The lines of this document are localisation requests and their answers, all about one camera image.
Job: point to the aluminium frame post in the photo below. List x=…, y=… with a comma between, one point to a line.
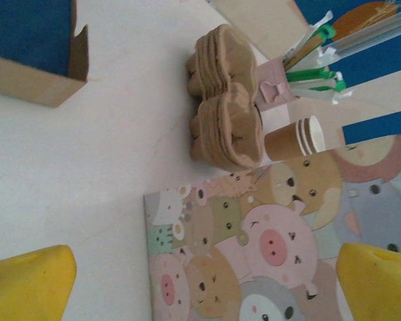
x=371, y=33

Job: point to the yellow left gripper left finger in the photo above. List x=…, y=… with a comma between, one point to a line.
x=26, y=287

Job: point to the stack of brown paper cups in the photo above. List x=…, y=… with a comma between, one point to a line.
x=284, y=143

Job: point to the cardboard napkin box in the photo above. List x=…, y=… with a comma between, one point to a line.
x=36, y=90

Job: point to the green tipped wrapped straw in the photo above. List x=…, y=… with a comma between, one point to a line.
x=307, y=74
x=307, y=50

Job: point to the pink straw holder cup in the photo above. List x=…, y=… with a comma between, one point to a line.
x=270, y=77

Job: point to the stack of pulp cup carriers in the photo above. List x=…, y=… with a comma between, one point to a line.
x=227, y=100

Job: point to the white animal print paper bag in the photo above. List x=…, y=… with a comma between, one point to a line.
x=254, y=234

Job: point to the dark blue napkin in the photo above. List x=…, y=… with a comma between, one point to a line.
x=26, y=30

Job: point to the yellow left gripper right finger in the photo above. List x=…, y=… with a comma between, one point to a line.
x=381, y=287

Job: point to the white paper straw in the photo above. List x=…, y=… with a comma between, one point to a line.
x=324, y=96
x=321, y=86

